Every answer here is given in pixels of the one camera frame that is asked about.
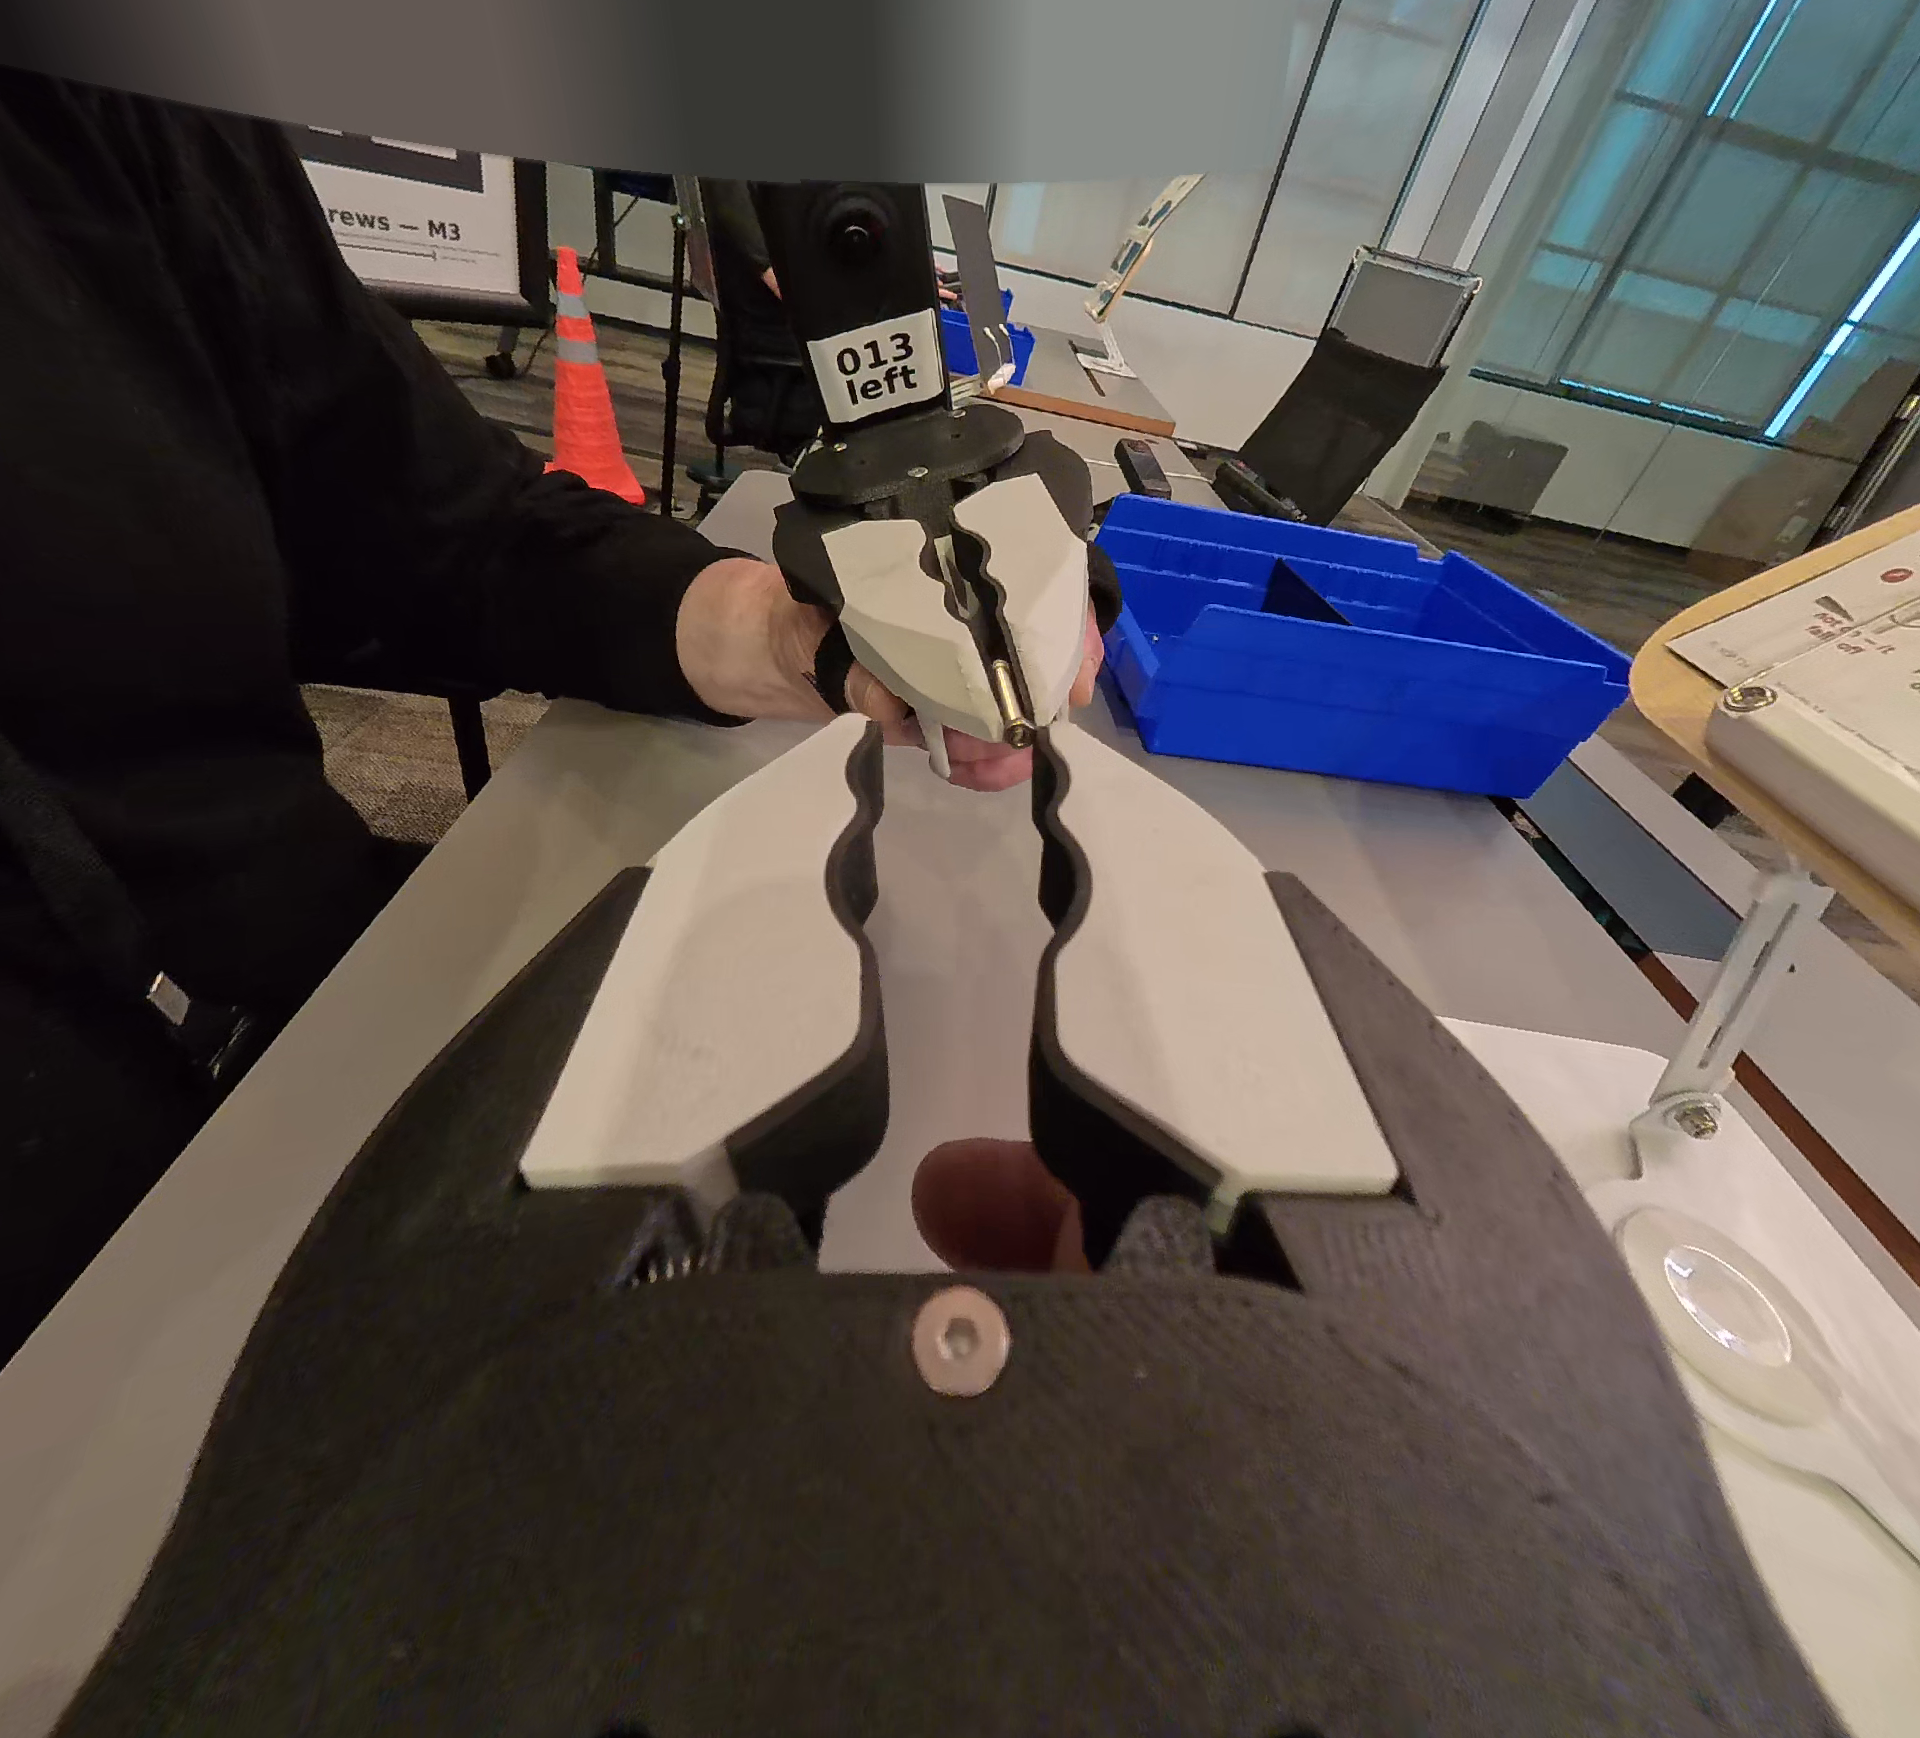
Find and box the grey floor box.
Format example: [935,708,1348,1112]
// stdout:
[1457,421,1571,515]

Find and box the orange traffic cone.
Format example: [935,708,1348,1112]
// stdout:
[540,244,650,510]

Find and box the black upright panel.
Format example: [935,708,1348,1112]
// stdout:
[940,192,1019,388]

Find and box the person's left hand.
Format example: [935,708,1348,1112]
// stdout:
[673,561,1111,799]

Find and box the wire page holder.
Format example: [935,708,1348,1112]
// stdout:
[1722,599,1920,721]

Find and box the background document stand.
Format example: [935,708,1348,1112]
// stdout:
[1082,175,1209,334]

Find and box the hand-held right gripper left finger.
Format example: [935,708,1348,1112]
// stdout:
[519,715,891,1243]

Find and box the black mesh office chair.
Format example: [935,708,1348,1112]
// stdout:
[1231,329,1452,528]

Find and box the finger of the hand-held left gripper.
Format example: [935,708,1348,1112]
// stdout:
[954,474,1095,730]
[822,513,1014,784]

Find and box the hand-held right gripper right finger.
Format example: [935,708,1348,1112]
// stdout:
[1028,730,1403,1270]

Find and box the person's left forearm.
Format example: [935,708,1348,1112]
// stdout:
[270,418,760,730]

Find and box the grey desk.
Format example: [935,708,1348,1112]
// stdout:
[0,467,1920,1738]

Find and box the black white marker poster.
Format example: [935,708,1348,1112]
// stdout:
[287,124,524,305]

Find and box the black tripod stand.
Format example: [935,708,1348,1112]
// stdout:
[656,178,725,522]

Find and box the blue plastic bin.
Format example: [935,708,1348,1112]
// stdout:
[1091,492,1634,803]

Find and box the black strap metal buckle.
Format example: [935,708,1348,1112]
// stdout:
[137,970,260,1084]

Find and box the silver framed panel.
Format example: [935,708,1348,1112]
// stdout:
[1323,244,1481,373]

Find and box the dark rectangular desk plate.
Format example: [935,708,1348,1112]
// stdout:
[1517,754,1746,964]

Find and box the white stand ledge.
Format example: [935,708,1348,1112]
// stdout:
[1703,680,1920,918]

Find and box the white stand support leg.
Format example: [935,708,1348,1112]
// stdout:
[1628,861,1837,1144]

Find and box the person's black clothed torso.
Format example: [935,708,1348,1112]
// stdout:
[0,64,631,1373]

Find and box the small background blue bin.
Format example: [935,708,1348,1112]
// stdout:
[935,286,1039,394]

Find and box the printed instruction sheet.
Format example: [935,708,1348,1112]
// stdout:
[1664,539,1920,781]

